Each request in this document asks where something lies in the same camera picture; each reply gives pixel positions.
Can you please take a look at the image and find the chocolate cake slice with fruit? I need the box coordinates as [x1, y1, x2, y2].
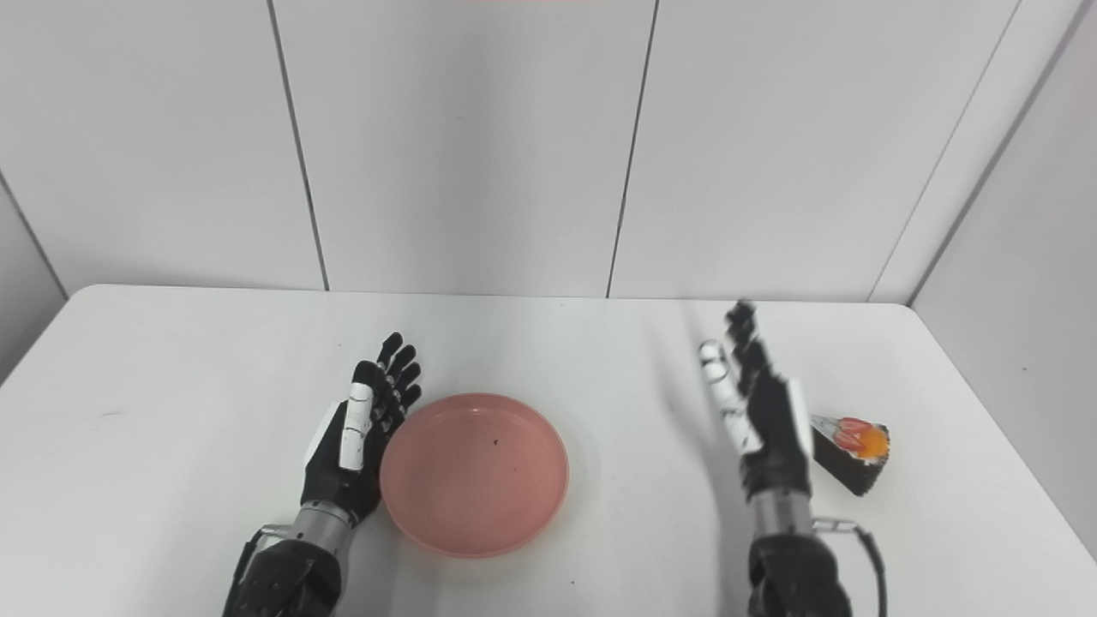
[809, 415, 891, 498]

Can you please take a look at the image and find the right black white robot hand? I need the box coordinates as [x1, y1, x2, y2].
[698, 298, 815, 503]

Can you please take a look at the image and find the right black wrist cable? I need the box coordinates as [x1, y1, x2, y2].
[812, 517, 889, 617]

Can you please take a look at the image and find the pink round plate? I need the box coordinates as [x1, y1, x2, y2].
[380, 393, 571, 560]

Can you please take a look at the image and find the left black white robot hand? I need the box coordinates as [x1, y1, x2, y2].
[300, 332, 423, 525]

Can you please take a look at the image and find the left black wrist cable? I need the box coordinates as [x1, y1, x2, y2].
[225, 524, 292, 614]

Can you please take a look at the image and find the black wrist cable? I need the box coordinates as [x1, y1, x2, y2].
[812, 517, 889, 617]
[225, 524, 292, 614]

